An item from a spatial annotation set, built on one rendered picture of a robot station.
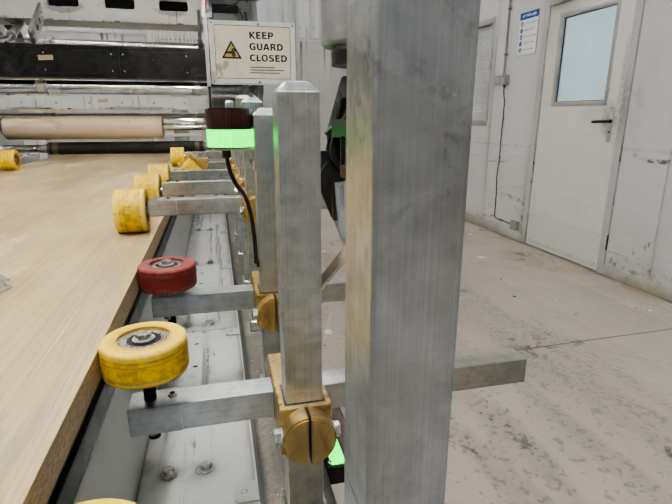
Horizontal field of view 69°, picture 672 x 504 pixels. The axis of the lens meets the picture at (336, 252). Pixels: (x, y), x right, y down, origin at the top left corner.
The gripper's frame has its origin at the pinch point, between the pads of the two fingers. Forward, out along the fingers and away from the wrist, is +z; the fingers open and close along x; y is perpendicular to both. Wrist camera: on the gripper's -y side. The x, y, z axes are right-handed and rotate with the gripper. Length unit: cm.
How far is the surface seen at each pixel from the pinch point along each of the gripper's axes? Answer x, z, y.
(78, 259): -36.1, 7.0, -28.7
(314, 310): -7.0, 2.8, 9.4
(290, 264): -9.0, -1.7, 9.4
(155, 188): -29, 2, -68
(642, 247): 252, 69, -203
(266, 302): -9.3, 10.4, -13.0
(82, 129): -84, -6, -247
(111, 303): -27.7, 6.9, -8.1
